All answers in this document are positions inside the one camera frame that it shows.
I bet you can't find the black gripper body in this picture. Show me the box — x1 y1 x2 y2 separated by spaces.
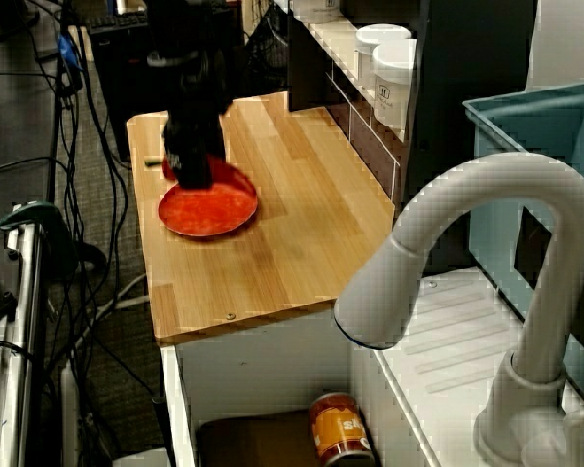
148 51 235 153

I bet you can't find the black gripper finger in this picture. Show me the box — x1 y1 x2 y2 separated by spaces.
177 140 216 191
161 121 182 172

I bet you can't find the red round plate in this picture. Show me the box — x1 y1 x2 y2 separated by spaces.
157 180 260 239

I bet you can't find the black keyboard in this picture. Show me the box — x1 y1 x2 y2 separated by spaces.
88 14 150 36

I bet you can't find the black shelf side panel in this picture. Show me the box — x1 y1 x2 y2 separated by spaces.
401 0 539 273
286 0 354 114

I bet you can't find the green clamp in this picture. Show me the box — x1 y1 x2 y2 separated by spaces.
0 200 79 273

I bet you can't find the white shelf board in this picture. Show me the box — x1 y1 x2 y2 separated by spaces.
294 14 410 142

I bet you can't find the dark tiled backsplash panel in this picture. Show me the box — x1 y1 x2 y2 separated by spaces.
323 72 403 200

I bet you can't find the plain white jar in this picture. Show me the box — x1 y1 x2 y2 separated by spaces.
354 22 413 93

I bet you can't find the white jar with logo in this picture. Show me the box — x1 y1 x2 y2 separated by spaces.
371 38 419 133

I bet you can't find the white sink unit with drainboard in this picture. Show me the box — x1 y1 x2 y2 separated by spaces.
160 265 584 467

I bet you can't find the orange soup can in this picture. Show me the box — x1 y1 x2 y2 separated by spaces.
309 391 374 467

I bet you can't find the blue-grey plastic bin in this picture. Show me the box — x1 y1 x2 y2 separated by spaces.
462 81 584 419

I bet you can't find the white toy faucet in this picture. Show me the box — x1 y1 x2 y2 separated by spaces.
333 151 584 467

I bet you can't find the black cable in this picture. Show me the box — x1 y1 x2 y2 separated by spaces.
77 28 132 312
0 155 62 177

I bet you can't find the black wire mesh basket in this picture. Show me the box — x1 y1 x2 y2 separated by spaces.
245 4 291 96

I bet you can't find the blue cable connector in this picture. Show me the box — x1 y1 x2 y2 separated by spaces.
57 32 82 69

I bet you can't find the white cable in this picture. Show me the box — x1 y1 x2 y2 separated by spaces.
70 272 151 351

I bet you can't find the silver metal frame rail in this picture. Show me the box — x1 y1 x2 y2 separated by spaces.
0 213 48 467

